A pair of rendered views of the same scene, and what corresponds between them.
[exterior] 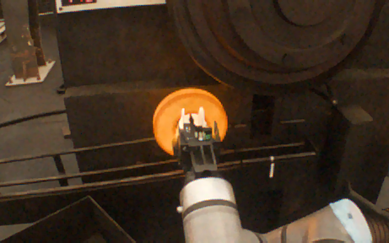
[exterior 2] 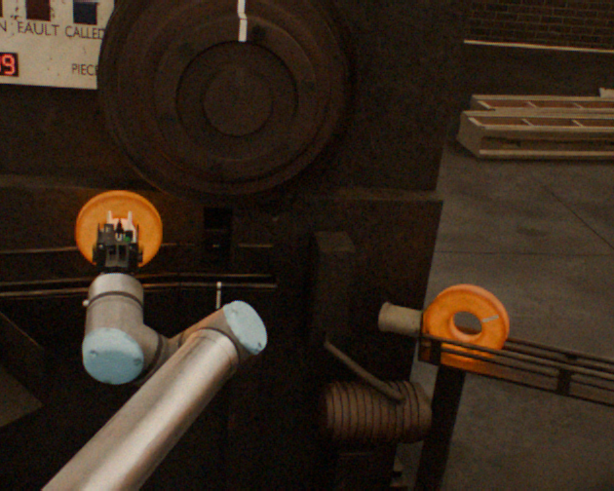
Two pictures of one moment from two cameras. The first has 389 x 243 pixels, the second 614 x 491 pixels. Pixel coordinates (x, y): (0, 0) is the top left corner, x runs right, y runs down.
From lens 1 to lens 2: 91 cm
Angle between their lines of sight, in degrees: 5
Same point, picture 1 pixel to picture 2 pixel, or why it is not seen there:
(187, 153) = (103, 253)
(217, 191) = (123, 284)
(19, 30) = not seen: outside the picture
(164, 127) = (89, 231)
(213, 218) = (112, 305)
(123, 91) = (45, 186)
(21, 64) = not seen: outside the picture
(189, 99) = (118, 202)
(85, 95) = not seen: outside the picture
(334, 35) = (272, 146)
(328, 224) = (215, 318)
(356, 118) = (330, 246)
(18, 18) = not seen: outside the picture
